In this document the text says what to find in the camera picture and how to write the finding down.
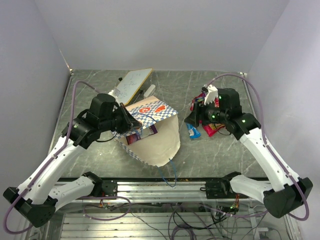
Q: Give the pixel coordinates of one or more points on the black marker pen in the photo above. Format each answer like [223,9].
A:
[137,95]

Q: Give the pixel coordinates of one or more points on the blue white snack pack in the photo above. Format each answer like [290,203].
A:
[193,132]

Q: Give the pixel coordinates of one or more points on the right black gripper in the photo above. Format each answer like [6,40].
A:
[194,118]

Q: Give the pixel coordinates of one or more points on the white marker eraser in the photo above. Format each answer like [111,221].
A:
[150,91]

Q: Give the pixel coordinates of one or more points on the blue checkered paper bag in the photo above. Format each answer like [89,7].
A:
[158,149]

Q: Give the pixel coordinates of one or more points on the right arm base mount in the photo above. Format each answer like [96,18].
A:
[218,188]

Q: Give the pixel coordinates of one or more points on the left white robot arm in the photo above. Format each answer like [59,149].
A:
[37,198]

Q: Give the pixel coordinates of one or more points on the pink snack bag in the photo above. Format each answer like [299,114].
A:
[210,128]

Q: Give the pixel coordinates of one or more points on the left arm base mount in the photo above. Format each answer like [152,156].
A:
[104,188]

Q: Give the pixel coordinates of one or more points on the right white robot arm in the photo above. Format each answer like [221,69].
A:
[285,190]

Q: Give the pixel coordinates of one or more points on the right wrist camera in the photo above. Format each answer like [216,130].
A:
[211,94]

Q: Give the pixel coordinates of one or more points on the aluminium frame rail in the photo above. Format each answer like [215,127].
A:
[159,192]

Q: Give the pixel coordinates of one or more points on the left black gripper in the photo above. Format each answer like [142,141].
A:
[129,122]

